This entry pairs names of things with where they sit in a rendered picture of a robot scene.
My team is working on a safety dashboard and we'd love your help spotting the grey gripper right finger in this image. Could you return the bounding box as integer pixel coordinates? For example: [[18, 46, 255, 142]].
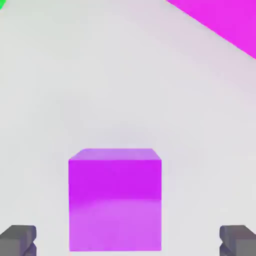
[[219, 224, 256, 256]]

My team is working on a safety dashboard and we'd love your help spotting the small purple cube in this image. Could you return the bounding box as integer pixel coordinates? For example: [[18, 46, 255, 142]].
[[68, 148, 162, 252]]

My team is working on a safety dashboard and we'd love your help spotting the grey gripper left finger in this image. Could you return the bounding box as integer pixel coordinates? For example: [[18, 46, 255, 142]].
[[0, 224, 38, 256]]

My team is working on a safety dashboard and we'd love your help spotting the large magenta box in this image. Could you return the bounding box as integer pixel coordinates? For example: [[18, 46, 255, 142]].
[[166, 0, 256, 60]]

